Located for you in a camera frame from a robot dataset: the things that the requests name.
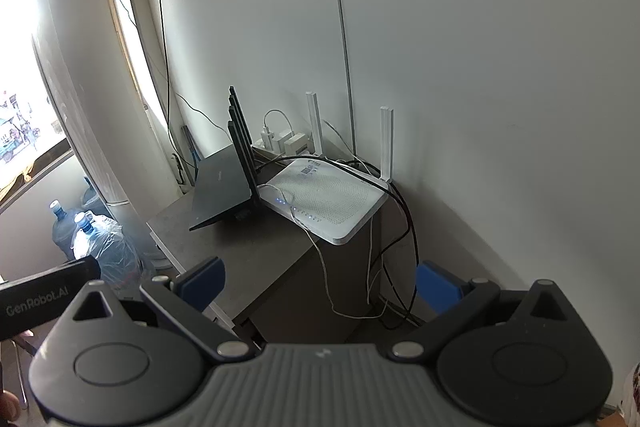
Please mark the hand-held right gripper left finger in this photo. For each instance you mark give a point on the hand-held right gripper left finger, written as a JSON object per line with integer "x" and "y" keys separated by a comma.
{"x": 202, "y": 284}

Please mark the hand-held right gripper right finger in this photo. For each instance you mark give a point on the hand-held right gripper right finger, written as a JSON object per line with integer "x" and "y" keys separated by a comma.
{"x": 437, "y": 289}

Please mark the person's left hand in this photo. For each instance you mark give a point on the person's left hand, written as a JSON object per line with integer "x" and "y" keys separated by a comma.
{"x": 7, "y": 407}

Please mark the dark wooden cabinet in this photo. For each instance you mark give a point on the dark wooden cabinet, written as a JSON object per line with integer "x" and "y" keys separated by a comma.
{"x": 250, "y": 257}

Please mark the blue-capped water bottle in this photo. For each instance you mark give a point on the blue-capped water bottle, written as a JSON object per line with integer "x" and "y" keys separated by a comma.
{"x": 95, "y": 199}
{"x": 62, "y": 234}

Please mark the water bottle in plastic bag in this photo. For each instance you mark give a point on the water bottle in plastic bag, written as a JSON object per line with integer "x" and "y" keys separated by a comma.
{"x": 112, "y": 257}

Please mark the black router with antennas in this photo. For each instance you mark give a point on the black router with antennas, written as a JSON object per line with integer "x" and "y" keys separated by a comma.
{"x": 222, "y": 192}

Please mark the white router with antennas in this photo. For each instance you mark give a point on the white router with antennas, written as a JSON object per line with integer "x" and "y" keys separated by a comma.
{"x": 325, "y": 197}

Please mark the white power strip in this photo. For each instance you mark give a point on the white power strip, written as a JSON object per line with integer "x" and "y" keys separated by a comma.
{"x": 272, "y": 148}

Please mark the white square plug adapter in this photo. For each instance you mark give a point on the white square plug adapter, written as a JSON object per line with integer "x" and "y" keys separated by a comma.
{"x": 295, "y": 143}

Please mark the window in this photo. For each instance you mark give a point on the window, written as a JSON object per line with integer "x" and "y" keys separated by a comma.
{"x": 20, "y": 132}

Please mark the floral cloth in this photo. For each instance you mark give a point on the floral cloth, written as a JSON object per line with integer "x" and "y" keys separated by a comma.
{"x": 635, "y": 387}

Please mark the white standing air conditioner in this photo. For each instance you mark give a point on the white standing air conditioner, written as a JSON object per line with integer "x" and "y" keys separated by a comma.
{"x": 75, "y": 57}

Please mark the grey wall conduit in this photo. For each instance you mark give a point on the grey wall conduit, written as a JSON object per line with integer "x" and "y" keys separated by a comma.
{"x": 345, "y": 37}

